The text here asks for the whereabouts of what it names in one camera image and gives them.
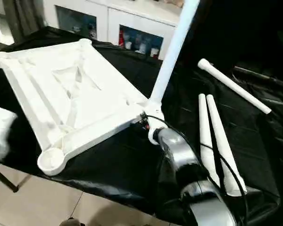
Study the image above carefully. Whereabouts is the white plastic table leg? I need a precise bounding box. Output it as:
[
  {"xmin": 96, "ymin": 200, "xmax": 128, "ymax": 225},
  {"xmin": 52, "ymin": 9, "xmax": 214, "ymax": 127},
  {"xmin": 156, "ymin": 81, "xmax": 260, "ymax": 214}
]
[
  {"xmin": 197, "ymin": 58, "xmax": 272, "ymax": 115},
  {"xmin": 150, "ymin": 0, "xmax": 201, "ymax": 108},
  {"xmin": 206, "ymin": 94, "xmax": 248, "ymax": 196},
  {"xmin": 198, "ymin": 93, "xmax": 222, "ymax": 189}
]

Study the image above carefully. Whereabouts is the white table frame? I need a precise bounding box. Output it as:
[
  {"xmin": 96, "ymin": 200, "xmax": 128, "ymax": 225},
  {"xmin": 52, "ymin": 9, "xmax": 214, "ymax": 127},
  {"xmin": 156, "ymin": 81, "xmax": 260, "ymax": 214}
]
[{"xmin": 0, "ymin": 38, "xmax": 166, "ymax": 176}]

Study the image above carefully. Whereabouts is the black work mat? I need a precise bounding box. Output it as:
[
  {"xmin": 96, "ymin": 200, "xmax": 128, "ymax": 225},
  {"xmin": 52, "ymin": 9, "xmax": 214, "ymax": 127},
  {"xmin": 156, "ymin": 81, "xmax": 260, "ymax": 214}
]
[{"xmin": 0, "ymin": 25, "xmax": 283, "ymax": 226}]

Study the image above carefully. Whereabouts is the white glass-door cabinet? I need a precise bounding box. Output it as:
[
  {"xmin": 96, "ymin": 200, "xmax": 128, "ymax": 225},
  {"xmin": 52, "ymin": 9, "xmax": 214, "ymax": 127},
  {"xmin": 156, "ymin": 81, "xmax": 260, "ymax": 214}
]
[{"xmin": 42, "ymin": 0, "xmax": 181, "ymax": 59}]

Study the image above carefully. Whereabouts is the dark robot lower body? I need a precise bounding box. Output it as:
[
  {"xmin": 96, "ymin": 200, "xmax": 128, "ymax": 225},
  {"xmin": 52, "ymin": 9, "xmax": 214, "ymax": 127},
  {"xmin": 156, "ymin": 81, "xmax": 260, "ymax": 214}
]
[{"xmin": 61, "ymin": 218, "xmax": 83, "ymax": 226}]

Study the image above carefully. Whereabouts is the dark metal rod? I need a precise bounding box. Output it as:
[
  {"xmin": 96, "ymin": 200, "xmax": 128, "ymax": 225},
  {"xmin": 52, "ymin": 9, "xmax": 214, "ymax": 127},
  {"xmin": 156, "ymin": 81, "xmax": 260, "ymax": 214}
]
[{"xmin": 233, "ymin": 66, "xmax": 283, "ymax": 88}]

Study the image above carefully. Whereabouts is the white door frame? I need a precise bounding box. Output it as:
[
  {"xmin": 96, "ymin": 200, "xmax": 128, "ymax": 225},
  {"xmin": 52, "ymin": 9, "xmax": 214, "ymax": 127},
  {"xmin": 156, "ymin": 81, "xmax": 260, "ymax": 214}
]
[{"xmin": 0, "ymin": 7, "xmax": 15, "ymax": 45}]

